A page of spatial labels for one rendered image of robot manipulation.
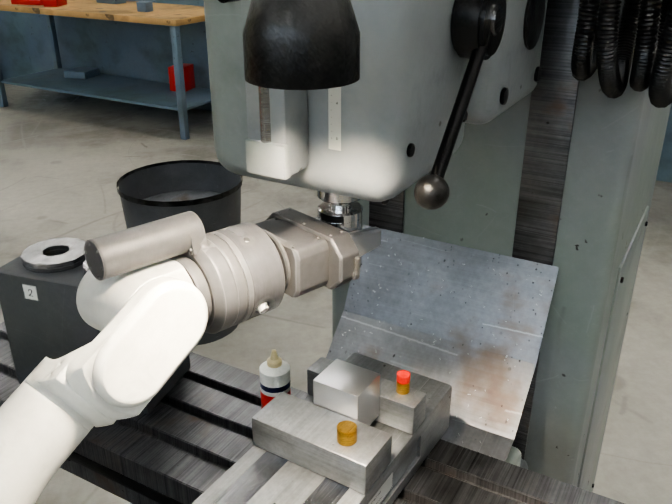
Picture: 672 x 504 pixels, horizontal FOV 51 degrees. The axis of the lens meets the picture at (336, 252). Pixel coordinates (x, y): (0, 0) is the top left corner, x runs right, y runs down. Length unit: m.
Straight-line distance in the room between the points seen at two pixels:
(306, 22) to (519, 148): 0.66
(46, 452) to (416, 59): 0.42
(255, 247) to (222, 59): 0.17
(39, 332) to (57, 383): 0.49
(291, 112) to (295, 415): 0.38
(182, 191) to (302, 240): 2.36
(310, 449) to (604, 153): 0.54
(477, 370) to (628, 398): 1.70
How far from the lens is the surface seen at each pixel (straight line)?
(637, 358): 3.00
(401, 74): 0.58
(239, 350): 2.83
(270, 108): 0.59
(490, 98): 0.75
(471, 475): 0.93
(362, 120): 0.59
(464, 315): 1.11
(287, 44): 0.42
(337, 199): 0.71
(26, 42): 7.92
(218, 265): 0.61
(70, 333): 1.03
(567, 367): 1.16
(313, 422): 0.82
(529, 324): 1.09
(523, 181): 1.05
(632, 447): 2.54
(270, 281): 0.64
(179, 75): 5.46
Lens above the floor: 1.54
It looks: 25 degrees down
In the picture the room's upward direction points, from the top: straight up
